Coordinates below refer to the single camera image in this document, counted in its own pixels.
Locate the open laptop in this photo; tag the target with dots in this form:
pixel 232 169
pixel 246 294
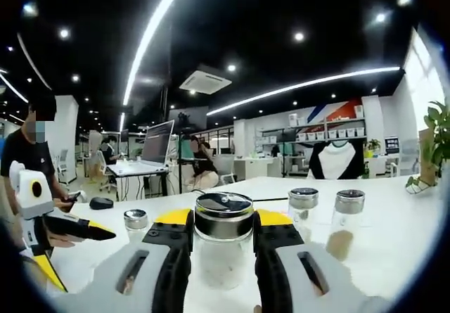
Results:
pixel 158 144

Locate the white standing desk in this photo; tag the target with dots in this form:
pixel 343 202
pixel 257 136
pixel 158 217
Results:
pixel 121 170

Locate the white office chair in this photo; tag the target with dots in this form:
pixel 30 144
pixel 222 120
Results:
pixel 102 172
pixel 63 160
pixel 226 167

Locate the person's right hand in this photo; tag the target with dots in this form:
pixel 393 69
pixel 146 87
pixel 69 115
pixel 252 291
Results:
pixel 257 309

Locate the small potted plant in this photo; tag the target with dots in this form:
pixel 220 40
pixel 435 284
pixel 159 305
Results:
pixel 373 145

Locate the white window blinds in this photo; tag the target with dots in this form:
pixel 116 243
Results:
pixel 427 81

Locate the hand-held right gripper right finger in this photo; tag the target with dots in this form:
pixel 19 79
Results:
pixel 337 292

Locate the group of ceiling spotlights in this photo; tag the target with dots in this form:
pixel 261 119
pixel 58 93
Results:
pixel 299 36

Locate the small seasoning bottle beige powder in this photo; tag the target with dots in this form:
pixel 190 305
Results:
pixel 135 221

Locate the black computer mouse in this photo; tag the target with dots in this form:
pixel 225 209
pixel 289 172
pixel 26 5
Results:
pixel 101 203

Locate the small seasoning bottle white powder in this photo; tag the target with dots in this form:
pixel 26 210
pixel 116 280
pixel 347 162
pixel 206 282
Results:
pixel 221 263

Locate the row of white storage boxes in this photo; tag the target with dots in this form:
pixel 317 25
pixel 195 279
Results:
pixel 346 133

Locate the large green potted plant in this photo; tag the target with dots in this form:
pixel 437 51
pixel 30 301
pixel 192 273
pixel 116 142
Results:
pixel 437 123

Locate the tall seasoning bottle beige powder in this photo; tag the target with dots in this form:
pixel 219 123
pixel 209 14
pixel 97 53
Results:
pixel 302 200

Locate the green office plant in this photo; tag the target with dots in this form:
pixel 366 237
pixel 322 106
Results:
pixel 139 153

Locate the tall seasoning bottle brown powder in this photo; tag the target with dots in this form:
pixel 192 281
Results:
pixel 342 242

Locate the metal shelf rack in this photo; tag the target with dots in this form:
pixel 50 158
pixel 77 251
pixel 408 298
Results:
pixel 327 121

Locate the curved ceiling light strip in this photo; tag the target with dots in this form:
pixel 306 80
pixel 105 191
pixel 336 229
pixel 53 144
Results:
pixel 126 95
pixel 386 69

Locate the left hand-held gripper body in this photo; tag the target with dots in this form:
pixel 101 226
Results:
pixel 31 204

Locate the person's left hand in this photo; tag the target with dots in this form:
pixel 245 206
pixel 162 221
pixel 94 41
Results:
pixel 59 241

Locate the ceiling air conditioner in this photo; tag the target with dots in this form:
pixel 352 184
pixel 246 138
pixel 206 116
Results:
pixel 205 81

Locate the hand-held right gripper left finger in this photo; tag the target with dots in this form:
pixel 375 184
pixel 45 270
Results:
pixel 116 288

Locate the small blue-screen monitor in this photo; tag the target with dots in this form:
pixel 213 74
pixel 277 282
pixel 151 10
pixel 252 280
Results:
pixel 392 145

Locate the black white raglan shirt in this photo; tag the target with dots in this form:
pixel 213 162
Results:
pixel 334 161

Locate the brown paper bag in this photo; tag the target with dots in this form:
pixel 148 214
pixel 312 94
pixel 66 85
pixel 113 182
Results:
pixel 427 158

